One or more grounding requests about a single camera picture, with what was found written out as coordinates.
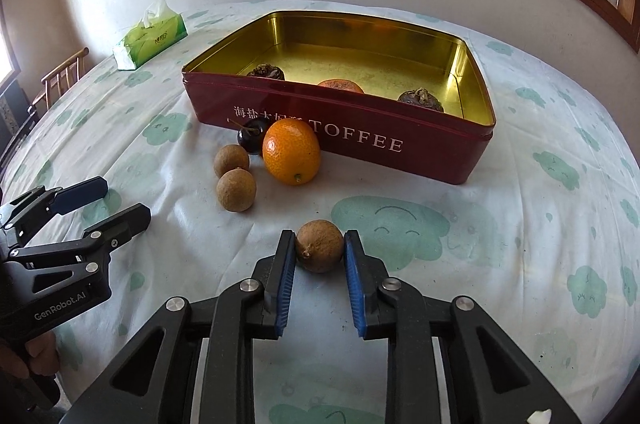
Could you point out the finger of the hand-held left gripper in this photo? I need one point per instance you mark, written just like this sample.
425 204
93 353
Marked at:
80 195
127 221

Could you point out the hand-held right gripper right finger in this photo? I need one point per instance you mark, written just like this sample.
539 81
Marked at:
352 294

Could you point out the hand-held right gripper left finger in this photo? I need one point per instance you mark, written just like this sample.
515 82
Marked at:
284 289

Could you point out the brown longan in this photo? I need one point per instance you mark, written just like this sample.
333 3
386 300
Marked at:
231 159
236 190
320 246

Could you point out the red and gold tin box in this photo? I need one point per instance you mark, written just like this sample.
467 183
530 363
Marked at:
350 138

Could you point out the dark wrinkled round fruit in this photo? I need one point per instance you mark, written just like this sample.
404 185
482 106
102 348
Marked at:
420 99
265 72

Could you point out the small orange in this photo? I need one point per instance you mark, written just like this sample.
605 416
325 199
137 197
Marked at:
290 151
340 86

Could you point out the person's left hand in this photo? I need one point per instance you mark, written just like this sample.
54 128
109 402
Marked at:
35 354

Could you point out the white cloud print tablecloth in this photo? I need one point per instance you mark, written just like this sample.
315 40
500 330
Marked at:
450 254

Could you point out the dark wooden cabinet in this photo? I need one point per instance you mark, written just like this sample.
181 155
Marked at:
12 113

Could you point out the wooden chair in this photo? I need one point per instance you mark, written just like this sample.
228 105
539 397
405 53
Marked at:
60 71

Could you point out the dark cherry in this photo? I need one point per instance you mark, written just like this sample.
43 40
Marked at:
251 138

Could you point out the narrow bright window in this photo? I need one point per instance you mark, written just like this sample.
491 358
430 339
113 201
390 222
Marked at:
6 48

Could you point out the green tissue pack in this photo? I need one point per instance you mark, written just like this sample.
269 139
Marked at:
150 41

